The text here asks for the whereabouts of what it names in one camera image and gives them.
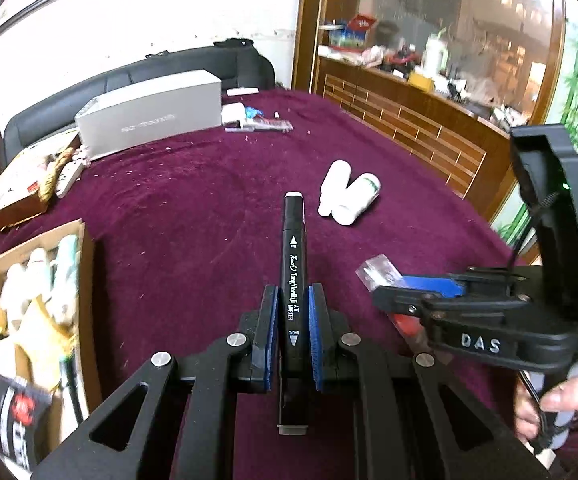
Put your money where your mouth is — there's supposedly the grey capped black marker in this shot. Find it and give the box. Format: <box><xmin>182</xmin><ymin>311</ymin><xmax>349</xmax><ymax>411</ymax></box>
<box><xmin>278</xmin><ymin>191</ymin><xmax>312</xmax><ymax>437</ymax></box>

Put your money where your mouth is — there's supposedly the clear red small packet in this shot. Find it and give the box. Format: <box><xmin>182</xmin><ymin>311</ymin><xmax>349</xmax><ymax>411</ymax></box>
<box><xmin>355</xmin><ymin>254</ymin><xmax>430</xmax><ymax>353</ymax></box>

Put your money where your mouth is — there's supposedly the person right hand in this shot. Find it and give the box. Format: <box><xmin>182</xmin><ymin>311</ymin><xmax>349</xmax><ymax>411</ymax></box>
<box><xmin>513</xmin><ymin>376</ymin><xmax>578</xmax><ymax>443</ymax></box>

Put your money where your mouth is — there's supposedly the maroon bed blanket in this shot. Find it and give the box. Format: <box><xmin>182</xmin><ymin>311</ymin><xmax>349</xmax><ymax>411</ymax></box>
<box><xmin>0</xmin><ymin>86</ymin><xmax>578</xmax><ymax>480</ymax></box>

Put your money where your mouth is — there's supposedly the white green label bottle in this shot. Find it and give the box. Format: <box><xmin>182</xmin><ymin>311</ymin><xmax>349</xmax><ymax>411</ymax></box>
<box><xmin>331</xmin><ymin>172</ymin><xmax>381</xmax><ymax>226</ymax></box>

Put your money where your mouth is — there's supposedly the white plain bottle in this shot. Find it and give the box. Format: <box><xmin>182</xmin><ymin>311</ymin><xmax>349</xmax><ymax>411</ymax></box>
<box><xmin>317</xmin><ymin>159</ymin><xmax>352</xmax><ymax>218</ymax></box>

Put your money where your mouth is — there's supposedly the white teal tube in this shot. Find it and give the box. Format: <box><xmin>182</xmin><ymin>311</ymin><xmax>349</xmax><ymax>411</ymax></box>
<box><xmin>48</xmin><ymin>234</ymin><xmax>79</xmax><ymax>326</ymax></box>

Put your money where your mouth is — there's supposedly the gold foil packet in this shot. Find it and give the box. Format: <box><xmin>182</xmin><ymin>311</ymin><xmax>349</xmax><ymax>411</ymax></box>
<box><xmin>15</xmin><ymin>297</ymin><xmax>78</xmax><ymax>391</ymax></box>

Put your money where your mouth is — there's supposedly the cardboard tray box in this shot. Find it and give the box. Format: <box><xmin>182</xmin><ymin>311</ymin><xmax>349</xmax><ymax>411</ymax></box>
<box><xmin>0</xmin><ymin>220</ymin><xmax>102</xmax><ymax>479</ymax></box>

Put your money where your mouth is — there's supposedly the wooden sideboard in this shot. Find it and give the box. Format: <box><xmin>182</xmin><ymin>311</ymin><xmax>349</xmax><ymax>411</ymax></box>
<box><xmin>292</xmin><ymin>0</ymin><xmax>578</xmax><ymax>219</ymax></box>

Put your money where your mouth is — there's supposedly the white bottle in tray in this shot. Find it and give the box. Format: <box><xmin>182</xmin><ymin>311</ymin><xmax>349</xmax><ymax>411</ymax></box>
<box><xmin>24</xmin><ymin>247</ymin><xmax>52</xmax><ymax>304</ymax></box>

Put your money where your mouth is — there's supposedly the small white box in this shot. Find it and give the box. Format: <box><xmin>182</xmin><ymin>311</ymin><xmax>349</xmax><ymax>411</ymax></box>
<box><xmin>221</xmin><ymin>102</ymin><xmax>247</xmax><ymax>127</ymax></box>

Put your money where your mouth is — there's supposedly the black white text packet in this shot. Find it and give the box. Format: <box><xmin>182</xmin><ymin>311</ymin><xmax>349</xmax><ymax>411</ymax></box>
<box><xmin>0</xmin><ymin>375</ymin><xmax>53</xmax><ymax>471</ymax></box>

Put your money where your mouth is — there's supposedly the grey rectangular box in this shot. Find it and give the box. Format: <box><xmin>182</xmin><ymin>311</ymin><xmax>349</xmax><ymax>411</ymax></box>
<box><xmin>74</xmin><ymin>70</ymin><xmax>222</xmax><ymax>160</ymax></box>

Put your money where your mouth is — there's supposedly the white remote control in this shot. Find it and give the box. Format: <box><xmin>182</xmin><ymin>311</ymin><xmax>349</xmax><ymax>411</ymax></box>
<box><xmin>55</xmin><ymin>159</ymin><xmax>90</xmax><ymax>198</ymax></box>

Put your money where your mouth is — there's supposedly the black leather headboard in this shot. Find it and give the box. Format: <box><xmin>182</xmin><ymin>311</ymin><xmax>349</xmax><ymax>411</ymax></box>
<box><xmin>2</xmin><ymin>38</ymin><xmax>277</xmax><ymax>162</ymax></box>

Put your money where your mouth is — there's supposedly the gold gift box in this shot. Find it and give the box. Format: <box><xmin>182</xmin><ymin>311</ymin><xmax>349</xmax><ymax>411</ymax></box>
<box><xmin>0</xmin><ymin>127</ymin><xmax>81</xmax><ymax>232</ymax></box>

